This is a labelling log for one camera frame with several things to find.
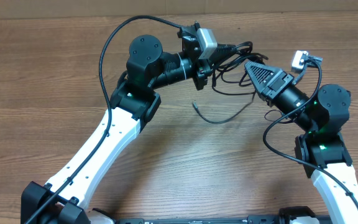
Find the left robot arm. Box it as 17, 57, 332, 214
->
21, 24, 218, 223

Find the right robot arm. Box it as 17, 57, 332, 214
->
244, 62, 358, 223

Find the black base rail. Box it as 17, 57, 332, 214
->
113, 213, 335, 224

